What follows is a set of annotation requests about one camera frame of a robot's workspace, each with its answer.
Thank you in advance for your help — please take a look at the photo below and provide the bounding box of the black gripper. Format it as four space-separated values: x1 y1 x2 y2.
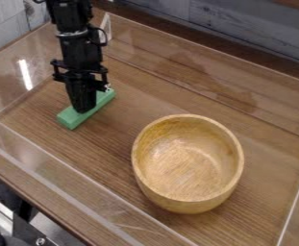
50 25 110 113

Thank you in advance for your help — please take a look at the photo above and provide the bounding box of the green rectangular block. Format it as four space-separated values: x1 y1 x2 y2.
56 88 116 130

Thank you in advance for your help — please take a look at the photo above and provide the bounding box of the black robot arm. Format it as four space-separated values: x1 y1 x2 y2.
32 0 110 113

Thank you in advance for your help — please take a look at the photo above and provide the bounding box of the brown wooden bowl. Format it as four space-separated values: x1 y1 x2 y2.
131 114 246 214

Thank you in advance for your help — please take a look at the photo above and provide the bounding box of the clear acrylic tray enclosure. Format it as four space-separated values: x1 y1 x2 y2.
0 14 299 246

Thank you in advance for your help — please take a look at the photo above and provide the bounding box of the black metal bracket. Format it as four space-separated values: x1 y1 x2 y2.
14 212 59 246

